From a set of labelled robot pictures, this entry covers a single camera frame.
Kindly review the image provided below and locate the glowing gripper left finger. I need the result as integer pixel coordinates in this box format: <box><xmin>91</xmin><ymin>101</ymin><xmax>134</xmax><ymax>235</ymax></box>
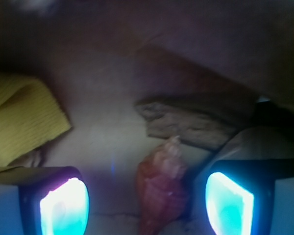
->
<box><xmin>19</xmin><ymin>166</ymin><xmax>90</xmax><ymax>235</ymax></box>

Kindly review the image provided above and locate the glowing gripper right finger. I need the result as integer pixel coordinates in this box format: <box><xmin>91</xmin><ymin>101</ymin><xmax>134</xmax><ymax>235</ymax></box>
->
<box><xmin>195</xmin><ymin>159</ymin><xmax>294</xmax><ymax>235</ymax></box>

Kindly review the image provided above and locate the orange spiral sea shell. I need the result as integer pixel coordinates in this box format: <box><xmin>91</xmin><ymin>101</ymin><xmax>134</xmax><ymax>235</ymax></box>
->
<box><xmin>135</xmin><ymin>136</ymin><xmax>188</xmax><ymax>235</ymax></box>

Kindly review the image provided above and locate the brown driftwood piece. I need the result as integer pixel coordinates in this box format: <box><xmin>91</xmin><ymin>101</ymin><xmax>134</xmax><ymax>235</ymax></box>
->
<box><xmin>134</xmin><ymin>94</ymin><xmax>257</xmax><ymax>150</ymax></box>

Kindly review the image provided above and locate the yellow knitted cloth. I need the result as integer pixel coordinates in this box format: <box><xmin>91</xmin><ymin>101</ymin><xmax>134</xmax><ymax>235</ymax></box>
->
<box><xmin>0</xmin><ymin>72</ymin><xmax>71</xmax><ymax>167</ymax></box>

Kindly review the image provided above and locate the brown paper bag liner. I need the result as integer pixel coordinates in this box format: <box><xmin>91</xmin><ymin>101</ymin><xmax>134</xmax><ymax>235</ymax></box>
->
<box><xmin>0</xmin><ymin>0</ymin><xmax>294</xmax><ymax>235</ymax></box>

